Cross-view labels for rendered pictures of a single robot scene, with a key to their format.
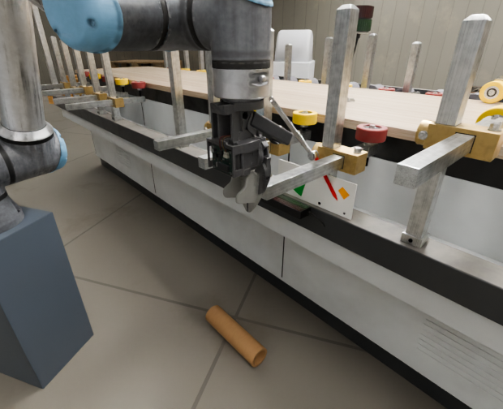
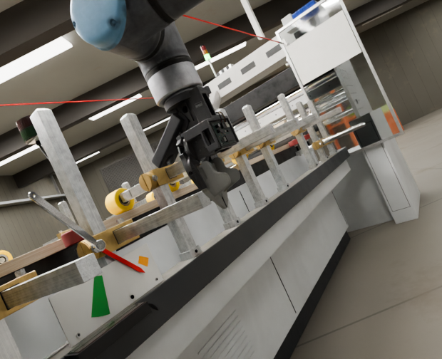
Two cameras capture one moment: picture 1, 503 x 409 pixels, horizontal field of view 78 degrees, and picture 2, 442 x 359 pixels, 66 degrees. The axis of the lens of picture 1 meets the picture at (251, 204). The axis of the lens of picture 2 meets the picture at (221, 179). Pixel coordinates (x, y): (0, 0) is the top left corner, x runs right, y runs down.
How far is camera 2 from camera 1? 93 cm
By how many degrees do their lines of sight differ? 102
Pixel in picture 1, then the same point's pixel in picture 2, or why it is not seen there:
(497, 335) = (244, 268)
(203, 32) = (168, 33)
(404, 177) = not seen: hidden behind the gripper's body
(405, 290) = (214, 299)
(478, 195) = (150, 243)
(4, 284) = not seen: outside the picture
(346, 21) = (52, 119)
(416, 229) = (191, 241)
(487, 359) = (231, 339)
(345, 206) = (152, 272)
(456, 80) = (145, 144)
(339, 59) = (64, 149)
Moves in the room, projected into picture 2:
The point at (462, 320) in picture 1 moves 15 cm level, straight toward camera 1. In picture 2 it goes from (236, 278) to (276, 268)
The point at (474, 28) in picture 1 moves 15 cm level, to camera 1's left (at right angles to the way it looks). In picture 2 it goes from (134, 118) to (131, 101)
